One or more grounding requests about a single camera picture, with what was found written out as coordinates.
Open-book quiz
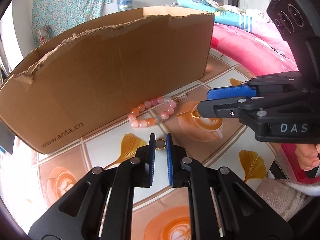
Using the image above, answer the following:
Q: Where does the gold ring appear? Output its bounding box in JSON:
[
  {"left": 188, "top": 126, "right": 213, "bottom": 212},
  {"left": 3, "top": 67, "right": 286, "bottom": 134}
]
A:
[{"left": 154, "top": 138, "right": 167, "bottom": 151}]

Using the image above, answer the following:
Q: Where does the pink bead bracelet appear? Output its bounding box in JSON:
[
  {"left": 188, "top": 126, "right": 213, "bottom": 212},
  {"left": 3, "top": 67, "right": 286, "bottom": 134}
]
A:
[{"left": 126, "top": 95, "right": 178, "bottom": 129}]

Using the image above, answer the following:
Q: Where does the right hand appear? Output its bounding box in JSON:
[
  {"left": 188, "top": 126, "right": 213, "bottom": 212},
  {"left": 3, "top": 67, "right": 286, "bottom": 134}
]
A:
[{"left": 295, "top": 144, "right": 320, "bottom": 171}]

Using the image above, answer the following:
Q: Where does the pink floral quilt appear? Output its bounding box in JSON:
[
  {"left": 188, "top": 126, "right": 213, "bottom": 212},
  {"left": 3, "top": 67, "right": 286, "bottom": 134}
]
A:
[{"left": 211, "top": 23, "right": 298, "bottom": 76}]

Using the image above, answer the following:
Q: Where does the blue pillow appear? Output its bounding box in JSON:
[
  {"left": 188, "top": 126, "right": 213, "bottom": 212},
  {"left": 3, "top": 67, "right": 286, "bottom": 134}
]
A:
[{"left": 177, "top": 0, "right": 253, "bottom": 33}]

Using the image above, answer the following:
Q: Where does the brown cardboard box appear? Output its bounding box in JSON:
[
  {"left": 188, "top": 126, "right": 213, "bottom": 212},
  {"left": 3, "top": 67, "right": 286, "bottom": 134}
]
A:
[{"left": 1, "top": 7, "right": 214, "bottom": 154}]

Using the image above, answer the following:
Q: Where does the patterned tile tablecloth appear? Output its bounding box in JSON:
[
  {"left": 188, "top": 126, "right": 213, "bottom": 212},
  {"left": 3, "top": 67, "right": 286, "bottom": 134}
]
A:
[{"left": 1, "top": 49, "right": 290, "bottom": 239}]

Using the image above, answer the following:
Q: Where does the blue water bottle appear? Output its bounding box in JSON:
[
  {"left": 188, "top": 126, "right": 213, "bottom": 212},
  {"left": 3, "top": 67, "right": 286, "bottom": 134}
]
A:
[{"left": 117, "top": 0, "right": 133, "bottom": 11}]

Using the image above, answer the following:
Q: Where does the black camera box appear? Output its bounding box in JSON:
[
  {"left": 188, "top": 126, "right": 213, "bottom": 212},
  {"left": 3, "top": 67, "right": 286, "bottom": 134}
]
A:
[{"left": 267, "top": 0, "right": 319, "bottom": 84}]

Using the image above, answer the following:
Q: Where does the teal floral wall cloth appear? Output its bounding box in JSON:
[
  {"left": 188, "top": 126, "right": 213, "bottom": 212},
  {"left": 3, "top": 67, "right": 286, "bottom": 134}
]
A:
[{"left": 31, "top": 0, "right": 111, "bottom": 47}]

